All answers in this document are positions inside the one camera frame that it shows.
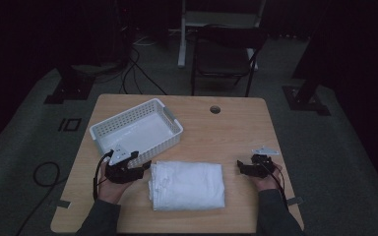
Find black stand base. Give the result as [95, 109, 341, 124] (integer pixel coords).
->
[282, 0, 332, 117]
[43, 64, 96, 105]

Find black floor cables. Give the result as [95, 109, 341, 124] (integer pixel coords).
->
[93, 45, 169, 96]

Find white metal stand frame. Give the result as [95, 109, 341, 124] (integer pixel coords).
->
[176, 0, 268, 72]

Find white perforated plastic basket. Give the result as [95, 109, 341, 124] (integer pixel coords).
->
[89, 97, 184, 168]

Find right hand-held gripper cable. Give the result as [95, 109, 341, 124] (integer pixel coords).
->
[261, 161, 290, 211]

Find white cloth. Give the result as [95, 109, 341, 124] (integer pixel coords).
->
[148, 159, 226, 212]

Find person's right hand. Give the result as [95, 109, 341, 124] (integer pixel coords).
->
[253, 162, 284, 193]

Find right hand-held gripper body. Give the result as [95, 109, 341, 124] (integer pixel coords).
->
[247, 146, 281, 180]

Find white floor cable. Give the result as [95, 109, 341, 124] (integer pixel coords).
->
[132, 30, 182, 47]

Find black folding chair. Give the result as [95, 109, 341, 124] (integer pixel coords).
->
[190, 25, 269, 98]

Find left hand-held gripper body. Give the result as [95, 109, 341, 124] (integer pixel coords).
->
[103, 144, 145, 185]

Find looped black floor cable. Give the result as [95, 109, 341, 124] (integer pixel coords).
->
[14, 160, 69, 236]

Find left hand-held gripper cable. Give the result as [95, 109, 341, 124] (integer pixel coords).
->
[92, 149, 115, 202]

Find person's left hand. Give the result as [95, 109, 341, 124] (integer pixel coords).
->
[96, 162, 134, 205]

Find hand-held gripper cable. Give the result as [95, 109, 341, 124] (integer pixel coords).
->
[261, 161, 290, 211]
[92, 149, 115, 202]

